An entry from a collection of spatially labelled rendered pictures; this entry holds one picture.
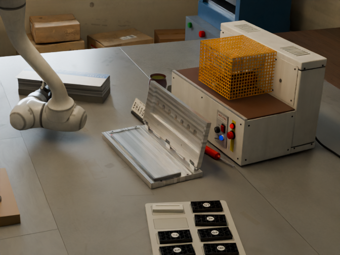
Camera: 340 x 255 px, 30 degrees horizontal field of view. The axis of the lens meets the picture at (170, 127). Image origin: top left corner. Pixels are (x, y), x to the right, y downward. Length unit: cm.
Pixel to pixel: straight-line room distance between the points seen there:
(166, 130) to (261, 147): 37
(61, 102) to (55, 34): 308
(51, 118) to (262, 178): 83
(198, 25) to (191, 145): 253
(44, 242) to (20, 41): 78
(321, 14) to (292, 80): 228
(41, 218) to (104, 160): 43
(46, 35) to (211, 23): 150
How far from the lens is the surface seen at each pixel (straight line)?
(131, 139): 249
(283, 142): 244
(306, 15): 480
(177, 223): 201
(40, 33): 548
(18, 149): 249
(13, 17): 231
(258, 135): 235
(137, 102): 275
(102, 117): 273
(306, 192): 227
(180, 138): 234
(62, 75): 294
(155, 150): 241
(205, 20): 484
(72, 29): 552
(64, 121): 246
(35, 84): 294
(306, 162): 246
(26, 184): 226
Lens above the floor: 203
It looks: 25 degrees down
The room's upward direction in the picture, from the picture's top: 2 degrees clockwise
